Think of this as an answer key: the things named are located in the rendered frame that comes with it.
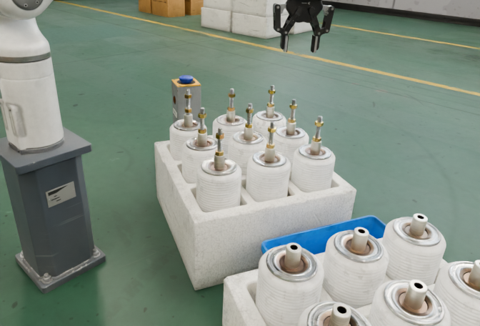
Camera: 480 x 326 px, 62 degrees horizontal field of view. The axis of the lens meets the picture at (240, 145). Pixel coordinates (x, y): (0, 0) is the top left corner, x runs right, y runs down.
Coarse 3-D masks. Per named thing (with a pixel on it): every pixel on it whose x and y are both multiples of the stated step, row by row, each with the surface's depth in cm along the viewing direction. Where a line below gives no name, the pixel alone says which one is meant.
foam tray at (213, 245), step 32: (160, 160) 104; (160, 192) 110; (192, 192) 90; (288, 192) 92; (320, 192) 90; (352, 192) 91; (192, 224) 79; (224, 224) 81; (256, 224) 84; (288, 224) 88; (320, 224) 92; (192, 256) 83; (224, 256) 84; (256, 256) 88
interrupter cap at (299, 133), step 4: (280, 128) 104; (284, 128) 104; (296, 128) 104; (276, 132) 101; (280, 132) 101; (284, 132) 102; (296, 132) 102; (300, 132) 101; (304, 132) 101; (280, 136) 99; (284, 136) 99; (288, 136) 99; (292, 136) 99; (296, 136) 99; (300, 136) 99
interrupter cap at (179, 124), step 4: (180, 120) 105; (196, 120) 105; (176, 124) 103; (180, 124) 103; (196, 124) 103; (176, 128) 100; (180, 128) 101; (184, 128) 101; (188, 128) 101; (192, 128) 101; (196, 128) 101
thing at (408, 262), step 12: (384, 240) 68; (396, 240) 65; (444, 240) 65; (396, 252) 65; (408, 252) 63; (420, 252) 63; (432, 252) 63; (396, 264) 65; (408, 264) 64; (420, 264) 63; (432, 264) 64; (396, 276) 66; (408, 276) 65; (420, 276) 65; (432, 276) 66
